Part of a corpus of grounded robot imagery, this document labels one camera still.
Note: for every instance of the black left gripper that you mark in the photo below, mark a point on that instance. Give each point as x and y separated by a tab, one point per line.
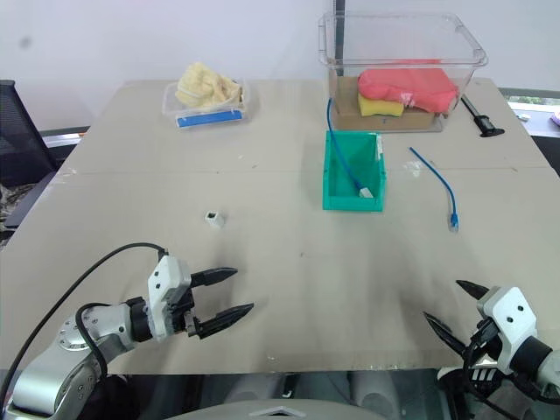
180	315

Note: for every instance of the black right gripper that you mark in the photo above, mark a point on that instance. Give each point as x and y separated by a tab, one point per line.
485	343

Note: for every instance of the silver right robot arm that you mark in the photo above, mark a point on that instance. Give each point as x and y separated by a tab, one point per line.
549	363

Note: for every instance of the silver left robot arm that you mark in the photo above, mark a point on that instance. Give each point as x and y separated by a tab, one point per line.
48	372

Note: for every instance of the small white connector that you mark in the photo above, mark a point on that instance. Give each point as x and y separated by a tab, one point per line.
214	219

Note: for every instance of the black shoe with white stripes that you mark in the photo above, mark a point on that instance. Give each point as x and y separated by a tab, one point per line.
481	375

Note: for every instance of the grey robot torso cover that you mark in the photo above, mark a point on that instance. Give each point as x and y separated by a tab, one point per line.
280	411

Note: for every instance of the green plastic bin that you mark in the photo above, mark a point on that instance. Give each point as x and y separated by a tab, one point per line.
334	201

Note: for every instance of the blue box lid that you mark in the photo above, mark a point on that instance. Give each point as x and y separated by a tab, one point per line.
207	119

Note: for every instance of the black caliper tool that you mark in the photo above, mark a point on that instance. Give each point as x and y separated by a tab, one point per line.
481	122

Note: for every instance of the small clear plastic box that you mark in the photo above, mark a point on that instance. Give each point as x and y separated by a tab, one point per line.
168	105

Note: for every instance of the pale yellow crumpled cloth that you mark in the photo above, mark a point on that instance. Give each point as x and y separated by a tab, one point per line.
201	85

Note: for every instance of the yellow sponge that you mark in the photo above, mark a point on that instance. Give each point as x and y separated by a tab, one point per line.
378	107

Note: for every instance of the brown cardboard box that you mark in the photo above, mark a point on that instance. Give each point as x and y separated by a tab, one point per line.
345	109

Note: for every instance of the red cloth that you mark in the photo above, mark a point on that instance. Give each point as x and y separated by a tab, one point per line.
415	87

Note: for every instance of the black office chair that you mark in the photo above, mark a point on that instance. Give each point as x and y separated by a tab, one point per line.
17	140

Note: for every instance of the large clear plastic container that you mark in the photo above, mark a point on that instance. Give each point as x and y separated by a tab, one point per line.
464	48

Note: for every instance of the metal pole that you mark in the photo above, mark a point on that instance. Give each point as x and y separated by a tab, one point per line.
339	30

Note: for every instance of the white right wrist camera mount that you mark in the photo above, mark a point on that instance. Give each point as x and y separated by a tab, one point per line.
509	315

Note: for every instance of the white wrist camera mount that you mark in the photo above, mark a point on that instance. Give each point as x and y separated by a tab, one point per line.
168	273
509	315

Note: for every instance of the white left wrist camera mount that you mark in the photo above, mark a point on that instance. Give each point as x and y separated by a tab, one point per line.
168	273

